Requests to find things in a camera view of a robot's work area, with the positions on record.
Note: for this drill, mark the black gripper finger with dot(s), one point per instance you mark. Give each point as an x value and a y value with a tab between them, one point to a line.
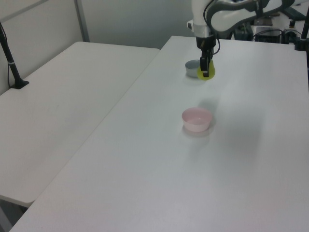
204	66
211	54

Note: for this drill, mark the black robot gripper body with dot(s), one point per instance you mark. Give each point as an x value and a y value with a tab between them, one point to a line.
205	44

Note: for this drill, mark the green pear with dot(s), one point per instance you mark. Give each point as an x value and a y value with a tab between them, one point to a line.
211	72

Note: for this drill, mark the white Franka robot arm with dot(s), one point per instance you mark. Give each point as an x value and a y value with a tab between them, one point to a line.
224	17

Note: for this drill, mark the grey bowl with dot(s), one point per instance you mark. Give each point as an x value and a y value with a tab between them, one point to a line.
192	68

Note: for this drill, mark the pink bowl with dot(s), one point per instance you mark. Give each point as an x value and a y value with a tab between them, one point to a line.
196	123

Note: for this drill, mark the black control box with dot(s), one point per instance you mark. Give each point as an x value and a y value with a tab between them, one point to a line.
268	35

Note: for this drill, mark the white side table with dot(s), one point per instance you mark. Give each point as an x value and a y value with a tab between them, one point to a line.
55	108

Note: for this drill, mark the black camera stand with clamp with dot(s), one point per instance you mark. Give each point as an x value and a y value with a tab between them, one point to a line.
303	36

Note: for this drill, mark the grey metal partition post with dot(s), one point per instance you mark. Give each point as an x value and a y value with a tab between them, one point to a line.
82	21

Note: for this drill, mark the black camera stand with base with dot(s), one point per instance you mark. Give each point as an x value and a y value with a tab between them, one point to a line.
13	70

